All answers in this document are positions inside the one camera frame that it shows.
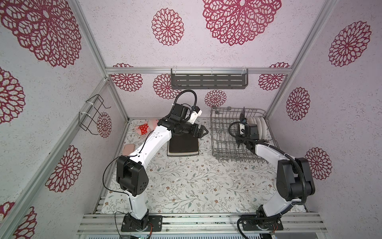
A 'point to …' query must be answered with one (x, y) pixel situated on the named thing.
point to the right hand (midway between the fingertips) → (241, 130)
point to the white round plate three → (259, 130)
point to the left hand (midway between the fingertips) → (200, 131)
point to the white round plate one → (249, 120)
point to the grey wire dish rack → (223, 145)
